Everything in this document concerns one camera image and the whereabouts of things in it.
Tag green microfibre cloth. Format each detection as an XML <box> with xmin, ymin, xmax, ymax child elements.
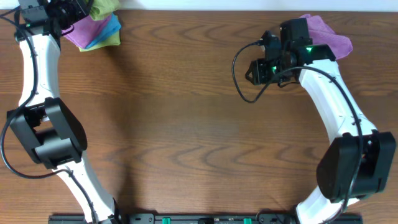
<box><xmin>90</xmin><ymin>0</ymin><xmax>120</xmax><ymax>21</ymax></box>

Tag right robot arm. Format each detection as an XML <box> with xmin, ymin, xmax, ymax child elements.
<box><xmin>245</xmin><ymin>28</ymin><xmax>396</xmax><ymax>223</ymax></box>

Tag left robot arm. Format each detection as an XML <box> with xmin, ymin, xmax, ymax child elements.
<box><xmin>2</xmin><ymin>1</ymin><xmax>126</xmax><ymax>223</ymax></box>

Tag folded purple cloth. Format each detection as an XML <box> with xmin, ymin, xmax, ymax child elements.
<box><xmin>62</xmin><ymin>15</ymin><xmax>113</xmax><ymax>49</ymax></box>

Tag crumpled purple cloth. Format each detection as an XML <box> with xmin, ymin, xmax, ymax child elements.
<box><xmin>300</xmin><ymin>14</ymin><xmax>353</xmax><ymax>60</ymax></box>

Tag folded blue cloth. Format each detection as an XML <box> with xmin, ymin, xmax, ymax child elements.
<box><xmin>94</xmin><ymin>14</ymin><xmax>121</xmax><ymax>40</ymax></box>

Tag folded green cloth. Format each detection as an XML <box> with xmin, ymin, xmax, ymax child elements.
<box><xmin>79</xmin><ymin>31</ymin><xmax>121</xmax><ymax>52</ymax></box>

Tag right black cable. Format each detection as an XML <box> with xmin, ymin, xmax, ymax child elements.
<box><xmin>231</xmin><ymin>40</ymin><xmax>364</xmax><ymax>224</ymax></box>

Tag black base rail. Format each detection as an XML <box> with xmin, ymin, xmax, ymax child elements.
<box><xmin>48</xmin><ymin>212</ymin><xmax>363</xmax><ymax>224</ymax></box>

